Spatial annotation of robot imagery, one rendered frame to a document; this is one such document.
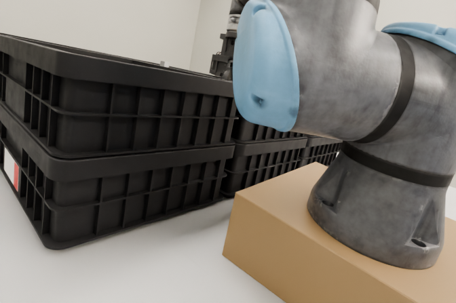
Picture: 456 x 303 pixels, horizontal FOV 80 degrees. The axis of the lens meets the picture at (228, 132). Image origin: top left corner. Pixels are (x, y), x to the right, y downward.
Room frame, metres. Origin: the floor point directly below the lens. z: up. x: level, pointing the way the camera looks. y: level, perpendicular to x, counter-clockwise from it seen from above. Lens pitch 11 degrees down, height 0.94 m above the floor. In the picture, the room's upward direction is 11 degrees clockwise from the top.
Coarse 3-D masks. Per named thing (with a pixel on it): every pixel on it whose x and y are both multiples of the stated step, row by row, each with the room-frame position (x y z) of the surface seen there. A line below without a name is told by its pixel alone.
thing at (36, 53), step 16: (0, 48) 0.44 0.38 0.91; (16, 48) 0.37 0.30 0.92; (32, 48) 0.32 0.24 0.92; (48, 48) 0.29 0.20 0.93; (64, 48) 0.60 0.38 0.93; (32, 64) 0.32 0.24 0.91; (48, 64) 0.28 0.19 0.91; (64, 64) 0.27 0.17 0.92; (80, 64) 0.27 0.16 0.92; (96, 64) 0.28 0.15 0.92; (112, 64) 0.29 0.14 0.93; (128, 64) 0.31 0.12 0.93; (144, 64) 0.69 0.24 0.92; (96, 80) 0.28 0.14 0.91; (112, 80) 0.30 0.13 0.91; (128, 80) 0.31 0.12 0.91; (144, 80) 0.33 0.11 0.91; (160, 80) 0.34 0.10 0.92; (176, 80) 0.36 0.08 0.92; (192, 80) 0.38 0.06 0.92; (208, 80) 0.41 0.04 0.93; (224, 80) 0.51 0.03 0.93
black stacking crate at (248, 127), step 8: (240, 120) 0.51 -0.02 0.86; (232, 128) 0.52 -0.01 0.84; (240, 128) 0.51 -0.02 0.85; (248, 128) 0.52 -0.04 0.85; (256, 128) 0.53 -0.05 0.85; (264, 128) 0.56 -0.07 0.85; (272, 128) 0.59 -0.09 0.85; (232, 136) 0.52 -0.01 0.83; (240, 136) 0.51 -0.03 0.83; (248, 136) 0.52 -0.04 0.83; (256, 136) 0.53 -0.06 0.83; (264, 136) 0.56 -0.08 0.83; (272, 136) 0.59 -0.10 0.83; (280, 136) 0.61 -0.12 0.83; (288, 136) 0.64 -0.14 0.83; (296, 136) 0.67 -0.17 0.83; (304, 136) 0.70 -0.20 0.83
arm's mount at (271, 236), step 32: (256, 192) 0.35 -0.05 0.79; (288, 192) 0.37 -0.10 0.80; (256, 224) 0.31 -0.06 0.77; (288, 224) 0.29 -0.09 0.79; (448, 224) 0.38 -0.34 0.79; (224, 256) 0.33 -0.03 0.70; (256, 256) 0.30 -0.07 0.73; (288, 256) 0.28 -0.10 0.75; (320, 256) 0.26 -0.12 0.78; (352, 256) 0.25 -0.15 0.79; (448, 256) 0.29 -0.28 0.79; (288, 288) 0.27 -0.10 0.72; (320, 288) 0.25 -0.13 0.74; (352, 288) 0.24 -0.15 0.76; (384, 288) 0.22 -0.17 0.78; (416, 288) 0.23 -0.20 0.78; (448, 288) 0.24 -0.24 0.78
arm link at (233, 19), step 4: (232, 16) 0.74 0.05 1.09; (236, 16) 0.74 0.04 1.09; (228, 20) 0.76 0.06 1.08; (232, 20) 0.73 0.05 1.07; (236, 20) 0.74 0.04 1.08; (228, 24) 0.75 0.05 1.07; (232, 24) 0.74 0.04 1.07; (236, 24) 0.73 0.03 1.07; (228, 28) 0.75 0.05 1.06; (232, 28) 0.74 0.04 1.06; (236, 28) 0.73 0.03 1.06; (236, 32) 0.74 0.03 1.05
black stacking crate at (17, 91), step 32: (0, 64) 0.46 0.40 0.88; (0, 96) 0.46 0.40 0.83; (32, 96) 0.33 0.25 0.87; (64, 96) 0.28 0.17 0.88; (96, 96) 0.30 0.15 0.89; (128, 96) 0.32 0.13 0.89; (160, 96) 0.36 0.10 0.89; (192, 96) 0.40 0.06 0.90; (224, 96) 0.45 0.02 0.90; (32, 128) 0.33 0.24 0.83; (64, 128) 0.28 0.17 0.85; (96, 128) 0.30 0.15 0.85; (128, 128) 0.33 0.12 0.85; (160, 128) 0.36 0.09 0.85; (192, 128) 0.41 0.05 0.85; (224, 128) 0.46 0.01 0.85
